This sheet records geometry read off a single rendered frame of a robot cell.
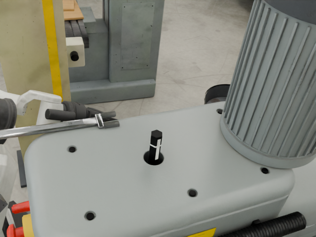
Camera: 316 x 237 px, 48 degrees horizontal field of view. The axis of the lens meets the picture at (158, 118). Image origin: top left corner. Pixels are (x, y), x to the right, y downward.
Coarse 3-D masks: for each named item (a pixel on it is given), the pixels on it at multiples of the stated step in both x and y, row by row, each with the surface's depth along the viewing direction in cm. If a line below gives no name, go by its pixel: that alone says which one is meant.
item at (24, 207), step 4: (16, 204) 75; (20, 204) 74; (24, 204) 74; (28, 204) 75; (12, 208) 74; (16, 208) 74; (20, 208) 74; (24, 208) 74; (28, 208) 74; (12, 212) 74; (16, 212) 74; (20, 212) 74
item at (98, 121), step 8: (104, 112) 71; (112, 112) 71; (72, 120) 68; (80, 120) 68; (88, 120) 68; (96, 120) 69; (16, 128) 65; (24, 128) 65; (32, 128) 65; (40, 128) 66; (48, 128) 66; (56, 128) 66; (64, 128) 66; (72, 128) 67; (0, 136) 63; (8, 136) 64; (16, 136) 64
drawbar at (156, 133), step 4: (152, 132) 60; (156, 132) 60; (160, 132) 60; (152, 136) 59; (156, 136) 59; (160, 136) 59; (152, 140) 60; (156, 140) 59; (152, 144) 61; (156, 144) 60; (160, 144) 61; (152, 148) 61; (156, 148) 61; (160, 148) 62; (152, 152) 62; (152, 156) 62; (148, 160) 64; (152, 160) 63; (156, 160) 63; (152, 164) 64; (156, 164) 64
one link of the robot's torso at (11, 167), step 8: (0, 144) 100; (0, 152) 93; (8, 152) 100; (0, 160) 90; (8, 160) 93; (0, 168) 90; (8, 168) 92; (16, 168) 96; (0, 176) 90; (8, 176) 93; (0, 184) 90; (8, 184) 93; (0, 192) 91; (8, 192) 94; (8, 200) 95; (0, 216) 93; (0, 224) 94; (0, 232) 96
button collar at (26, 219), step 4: (24, 216) 64; (28, 216) 64; (24, 220) 63; (28, 220) 63; (24, 224) 62; (28, 224) 62; (24, 228) 62; (28, 228) 62; (24, 232) 62; (28, 232) 62; (32, 232) 62; (24, 236) 62; (28, 236) 62; (32, 236) 62
